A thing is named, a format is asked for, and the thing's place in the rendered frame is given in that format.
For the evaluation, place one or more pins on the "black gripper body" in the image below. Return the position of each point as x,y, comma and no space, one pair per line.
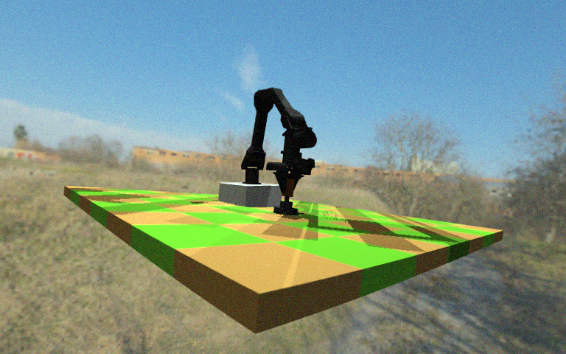
284,167

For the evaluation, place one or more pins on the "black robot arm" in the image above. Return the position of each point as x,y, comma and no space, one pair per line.
298,134

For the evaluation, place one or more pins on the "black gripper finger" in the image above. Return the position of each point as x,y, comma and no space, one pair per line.
282,180
296,178

